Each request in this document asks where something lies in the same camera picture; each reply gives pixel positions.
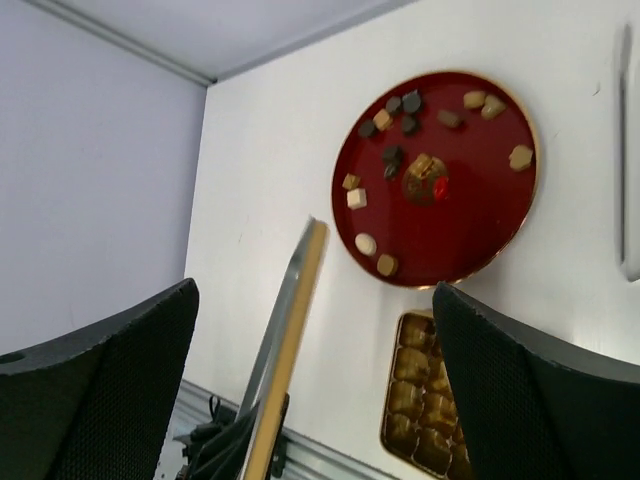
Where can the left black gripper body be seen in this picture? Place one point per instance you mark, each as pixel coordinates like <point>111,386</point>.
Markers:
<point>216,450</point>

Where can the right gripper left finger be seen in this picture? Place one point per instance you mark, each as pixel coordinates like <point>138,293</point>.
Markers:
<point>96,403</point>

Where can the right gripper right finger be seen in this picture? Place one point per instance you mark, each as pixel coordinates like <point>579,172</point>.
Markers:
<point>533,406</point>

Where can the metal tongs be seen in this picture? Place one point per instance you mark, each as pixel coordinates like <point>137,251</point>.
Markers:
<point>626,224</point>

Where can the silver square box lid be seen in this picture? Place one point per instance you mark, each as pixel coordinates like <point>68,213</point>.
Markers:
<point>273,367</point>

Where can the gold chocolate box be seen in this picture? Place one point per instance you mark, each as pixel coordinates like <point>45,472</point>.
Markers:
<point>420,423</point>

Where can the tan round fluted chocolate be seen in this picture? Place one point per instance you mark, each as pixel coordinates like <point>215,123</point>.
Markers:
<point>387,265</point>

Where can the white oval chocolate left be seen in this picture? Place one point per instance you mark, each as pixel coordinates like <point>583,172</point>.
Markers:
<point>365,244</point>

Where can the tan round chocolate right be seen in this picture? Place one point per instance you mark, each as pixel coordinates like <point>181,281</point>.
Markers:
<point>520,158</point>

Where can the white cube chocolate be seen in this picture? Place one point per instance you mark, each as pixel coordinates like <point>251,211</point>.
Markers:
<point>356,198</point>

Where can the dark heart chocolate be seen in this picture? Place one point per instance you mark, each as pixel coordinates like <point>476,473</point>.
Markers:
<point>393,154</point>

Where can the round red plate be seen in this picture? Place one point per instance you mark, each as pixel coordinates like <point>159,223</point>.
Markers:
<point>453,204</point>

